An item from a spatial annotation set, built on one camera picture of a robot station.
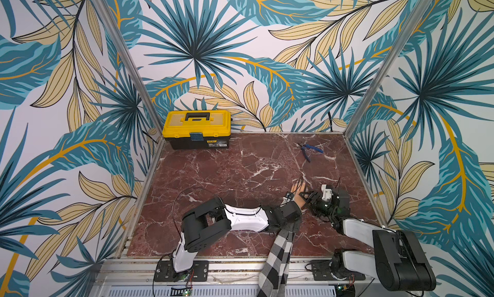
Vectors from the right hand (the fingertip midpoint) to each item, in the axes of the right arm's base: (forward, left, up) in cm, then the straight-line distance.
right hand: (302, 196), depth 89 cm
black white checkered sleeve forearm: (-33, +17, +2) cm, 37 cm away
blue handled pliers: (+33, -9, -4) cm, 35 cm away
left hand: (-10, +7, -3) cm, 13 cm away
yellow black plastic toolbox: (+34, +50, +12) cm, 62 cm away
